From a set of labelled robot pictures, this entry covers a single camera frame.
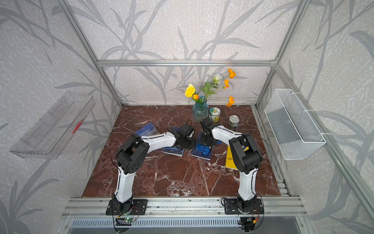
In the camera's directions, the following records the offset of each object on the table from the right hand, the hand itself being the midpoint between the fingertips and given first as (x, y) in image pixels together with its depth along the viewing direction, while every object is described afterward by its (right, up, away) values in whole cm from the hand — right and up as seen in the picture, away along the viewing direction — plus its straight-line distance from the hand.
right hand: (204, 142), depth 98 cm
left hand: (-5, -2, -2) cm, 6 cm away
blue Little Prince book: (-19, -4, -5) cm, 20 cm away
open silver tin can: (+22, +15, +7) cm, 28 cm away
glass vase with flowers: (-2, +22, +7) cm, 24 cm away
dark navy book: (-6, -5, -4) cm, 9 cm away
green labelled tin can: (+8, +21, +7) cm, 23 cm away
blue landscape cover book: (-39, +8, +6) cm, 41 cm away
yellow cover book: (+15, -11, -9) cm, 21 cm away
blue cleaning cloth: (0, -3, -7) cm, 7 cm away
